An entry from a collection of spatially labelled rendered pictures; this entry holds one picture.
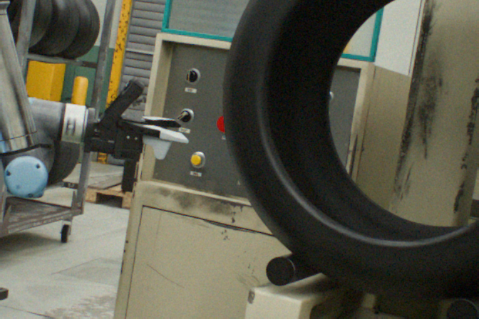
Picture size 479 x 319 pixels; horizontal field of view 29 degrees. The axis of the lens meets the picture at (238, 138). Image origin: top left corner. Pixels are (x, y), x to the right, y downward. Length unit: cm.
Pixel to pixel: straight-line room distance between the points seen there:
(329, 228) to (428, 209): 40
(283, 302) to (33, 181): 53
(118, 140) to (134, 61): 965
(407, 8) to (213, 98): 855
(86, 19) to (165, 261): 373
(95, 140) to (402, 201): 61
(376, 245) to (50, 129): 76
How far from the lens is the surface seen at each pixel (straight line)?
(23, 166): 172
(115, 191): 806
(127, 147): 188
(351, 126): 217
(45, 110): 186
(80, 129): 186
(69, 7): 559
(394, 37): 1076
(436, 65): 175
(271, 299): 146
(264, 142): 141
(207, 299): 228
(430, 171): 175
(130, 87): 186
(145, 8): 1153
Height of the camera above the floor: 116
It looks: 3 degrees down
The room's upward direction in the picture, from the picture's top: 9 degrees clockwise
